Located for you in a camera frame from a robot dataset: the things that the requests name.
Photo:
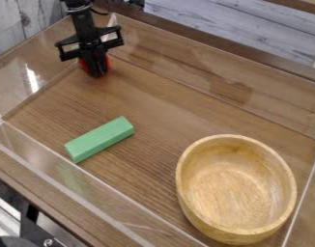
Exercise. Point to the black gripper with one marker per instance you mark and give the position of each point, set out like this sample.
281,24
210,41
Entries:
85,46

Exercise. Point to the clear acrylic corner bracket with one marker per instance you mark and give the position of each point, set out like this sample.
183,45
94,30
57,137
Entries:
110,22

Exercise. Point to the red toy strawberry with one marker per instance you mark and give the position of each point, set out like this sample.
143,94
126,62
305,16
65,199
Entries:
85,68

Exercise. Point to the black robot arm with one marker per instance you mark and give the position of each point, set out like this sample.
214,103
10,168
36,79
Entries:
76,6

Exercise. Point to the wooden bowl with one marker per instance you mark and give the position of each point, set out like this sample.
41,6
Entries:
236,188

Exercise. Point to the clear acrylic tray wall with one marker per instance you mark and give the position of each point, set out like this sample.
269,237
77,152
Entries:
123,184

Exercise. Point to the green rectangular block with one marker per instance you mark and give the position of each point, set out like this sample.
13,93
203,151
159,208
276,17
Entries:
99,139

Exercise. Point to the black metal table frame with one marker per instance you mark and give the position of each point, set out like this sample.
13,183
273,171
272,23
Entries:
41,231

